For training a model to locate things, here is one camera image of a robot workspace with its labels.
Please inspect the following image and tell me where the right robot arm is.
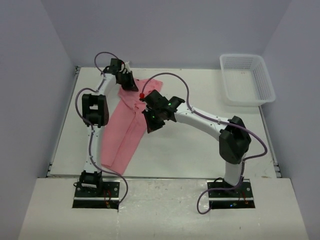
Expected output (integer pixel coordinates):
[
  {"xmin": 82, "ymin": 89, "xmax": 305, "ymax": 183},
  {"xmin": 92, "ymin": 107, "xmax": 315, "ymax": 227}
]
[{"xmin": 139, "ymin": 90, "xmax": 252, "ymax": 197}]

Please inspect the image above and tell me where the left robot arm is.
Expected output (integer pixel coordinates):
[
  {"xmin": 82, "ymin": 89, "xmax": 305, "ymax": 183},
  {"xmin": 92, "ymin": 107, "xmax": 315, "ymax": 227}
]
[{"xmin": 74, "ymin": 57, "xmax": 139, "ymax": 197}]

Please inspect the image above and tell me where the white plastic basket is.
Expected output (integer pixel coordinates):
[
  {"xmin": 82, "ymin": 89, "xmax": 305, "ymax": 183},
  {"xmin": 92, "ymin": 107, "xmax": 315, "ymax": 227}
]
[{"xmin": 219, "ymin": 53, "xmax": 276, "ymax": 107}]

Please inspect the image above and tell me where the pink t shirt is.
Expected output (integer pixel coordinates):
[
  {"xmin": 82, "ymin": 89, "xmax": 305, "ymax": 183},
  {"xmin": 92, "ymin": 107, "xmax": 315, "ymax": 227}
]
[{"xmin": 100, "ymin": 79, "xmax": 163, "ymax": 175}]

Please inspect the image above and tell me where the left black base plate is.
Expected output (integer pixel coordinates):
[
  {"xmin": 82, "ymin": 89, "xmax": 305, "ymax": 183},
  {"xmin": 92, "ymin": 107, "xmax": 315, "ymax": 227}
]
[{"xmin": 72, "ymin": 181, "xmax": 120, "ymax": 210}]

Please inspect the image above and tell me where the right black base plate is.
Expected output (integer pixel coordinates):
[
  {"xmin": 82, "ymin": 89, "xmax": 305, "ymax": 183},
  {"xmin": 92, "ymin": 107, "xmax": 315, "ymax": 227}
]
[{"xmin": 208, "ymin": 179, "xmax": 256, "ymax": 210}]

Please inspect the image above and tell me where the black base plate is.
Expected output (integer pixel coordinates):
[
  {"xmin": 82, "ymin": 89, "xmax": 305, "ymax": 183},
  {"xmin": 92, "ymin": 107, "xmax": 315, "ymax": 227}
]
[
  {"xmin": 72, "ymin": 181, "xmax": 120, "ymax": 210},
  {"xmin": 208, "ymin": 179, "xmax": 256, "ymax": 210}
]

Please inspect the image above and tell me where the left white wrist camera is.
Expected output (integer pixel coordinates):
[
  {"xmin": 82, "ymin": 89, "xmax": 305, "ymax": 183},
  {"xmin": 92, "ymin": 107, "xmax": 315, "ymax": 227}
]
[{"xmin": 122, "ymin": 61, "xmax": 131, "ymax": 74}]

